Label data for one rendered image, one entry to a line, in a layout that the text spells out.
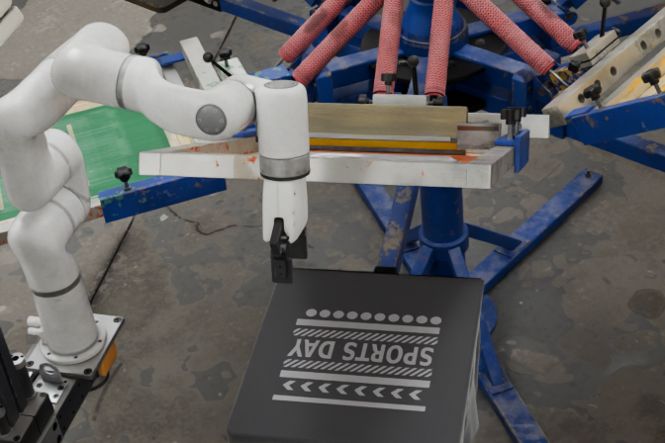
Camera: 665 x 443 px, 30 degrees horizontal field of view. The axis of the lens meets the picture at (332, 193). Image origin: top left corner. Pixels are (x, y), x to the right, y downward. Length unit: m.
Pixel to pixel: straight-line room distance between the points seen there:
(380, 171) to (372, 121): 0.60
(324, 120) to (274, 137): 0.80
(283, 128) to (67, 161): 0.51
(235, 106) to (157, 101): 0.12
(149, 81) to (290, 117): 0.21
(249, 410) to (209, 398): 1.39
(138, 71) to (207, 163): 0.25
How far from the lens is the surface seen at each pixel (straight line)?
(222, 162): 2.04
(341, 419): 2.40
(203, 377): 3.89
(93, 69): 1.90
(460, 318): 2.58
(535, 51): 3.06
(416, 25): 3.27
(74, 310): 2.30
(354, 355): 2.52
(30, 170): 2.10
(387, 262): 2.77
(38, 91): 2.00
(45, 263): 2.21
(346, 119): 2.59
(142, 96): 1.85
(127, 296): 4.24
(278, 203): 1.82
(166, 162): 2.07
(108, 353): 2.40
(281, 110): 1.78
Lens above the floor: 2.71
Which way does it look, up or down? 37 degrees down
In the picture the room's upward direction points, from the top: 7 degrees counter-clockwise
